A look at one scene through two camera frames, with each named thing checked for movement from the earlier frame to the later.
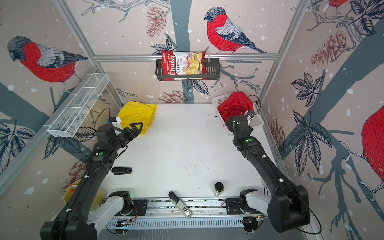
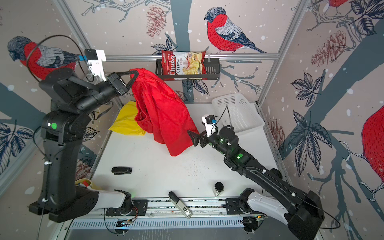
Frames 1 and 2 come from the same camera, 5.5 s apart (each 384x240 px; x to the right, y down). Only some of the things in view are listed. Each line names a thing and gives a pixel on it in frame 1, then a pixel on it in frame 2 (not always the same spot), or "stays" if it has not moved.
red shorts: x=235 y=104 to x=161 y=112
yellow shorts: x=132 y=112 stays
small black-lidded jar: x=218 y=188 stays
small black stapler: x=121 y=170 stays
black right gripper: x=231 y=126 to x=195 y=139
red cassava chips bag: x=183 y=63 stays
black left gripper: x=129 y=132 to x=118 y=83
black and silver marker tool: x=173 y=197 stays
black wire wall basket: x=212 y=72 stays
